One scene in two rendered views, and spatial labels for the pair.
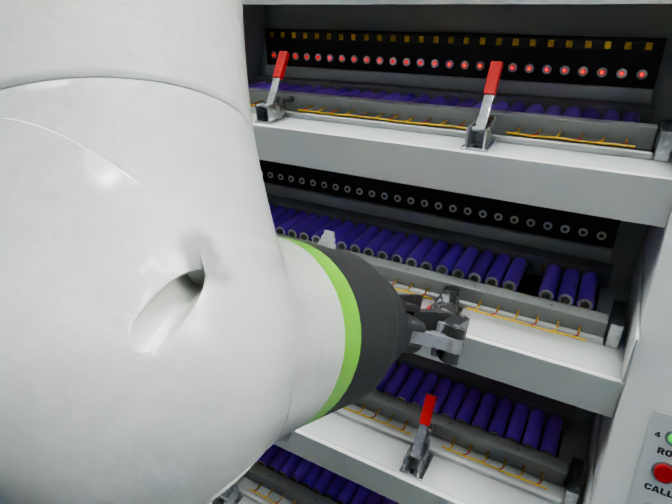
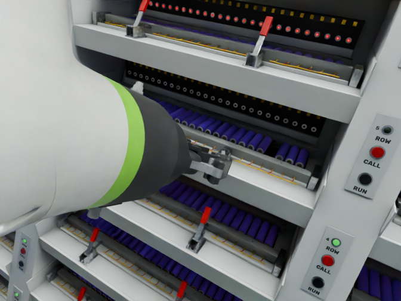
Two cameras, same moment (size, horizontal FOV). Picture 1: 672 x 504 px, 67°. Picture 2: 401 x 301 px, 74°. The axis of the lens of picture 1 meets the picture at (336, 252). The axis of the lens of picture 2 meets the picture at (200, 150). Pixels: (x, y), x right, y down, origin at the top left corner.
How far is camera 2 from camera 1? 0.07 m
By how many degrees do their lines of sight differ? 6
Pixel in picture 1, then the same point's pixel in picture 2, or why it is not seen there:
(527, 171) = (277, 82)
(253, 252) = (20, 37)
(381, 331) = (163, 150)
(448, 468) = (213, 248)
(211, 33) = not seen: outside the picture
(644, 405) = (323, 222)
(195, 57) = not seen: outside the picture
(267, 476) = (113, 245)
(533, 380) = (265, 203)
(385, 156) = (199, 65)
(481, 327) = (240, 171)
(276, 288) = (43, 76)
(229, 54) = not seen: outside the picture
